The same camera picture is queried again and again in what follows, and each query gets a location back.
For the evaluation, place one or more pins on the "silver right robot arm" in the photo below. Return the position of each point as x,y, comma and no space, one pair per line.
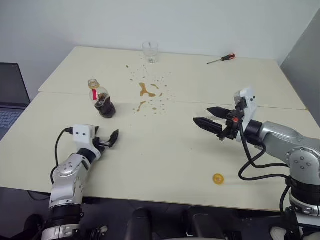
280,132

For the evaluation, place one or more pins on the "dark laptop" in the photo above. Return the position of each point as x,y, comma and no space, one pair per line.
12,85

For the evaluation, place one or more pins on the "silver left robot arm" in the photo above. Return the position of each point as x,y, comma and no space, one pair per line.
65,170

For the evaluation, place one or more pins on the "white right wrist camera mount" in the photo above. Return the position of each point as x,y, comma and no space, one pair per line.
250,105

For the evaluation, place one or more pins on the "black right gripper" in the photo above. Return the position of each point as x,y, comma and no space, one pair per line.
232,126

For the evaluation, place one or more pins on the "clear glass tumbler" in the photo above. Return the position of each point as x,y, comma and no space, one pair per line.
150,55

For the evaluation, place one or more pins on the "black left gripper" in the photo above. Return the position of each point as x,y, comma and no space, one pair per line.
103,143

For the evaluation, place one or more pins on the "dark rounded shape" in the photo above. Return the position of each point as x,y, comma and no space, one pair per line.
140,225
197,225

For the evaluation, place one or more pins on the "red and black screwdriver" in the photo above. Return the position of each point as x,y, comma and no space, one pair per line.
228,57

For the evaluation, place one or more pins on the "yellow bottle cap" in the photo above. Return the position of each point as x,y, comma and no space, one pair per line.
218,179

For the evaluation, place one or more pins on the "cola bottle with red label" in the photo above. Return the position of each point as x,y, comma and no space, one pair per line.
106,110

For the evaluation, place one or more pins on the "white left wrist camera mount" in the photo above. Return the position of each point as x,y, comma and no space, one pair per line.
82,133

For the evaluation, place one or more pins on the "white shoe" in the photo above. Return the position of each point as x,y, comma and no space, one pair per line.
278,233

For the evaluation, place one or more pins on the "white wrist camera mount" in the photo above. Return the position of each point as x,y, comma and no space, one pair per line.
250,105
82,133

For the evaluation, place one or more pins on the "brown liquid spill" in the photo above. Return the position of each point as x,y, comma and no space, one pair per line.
143,92

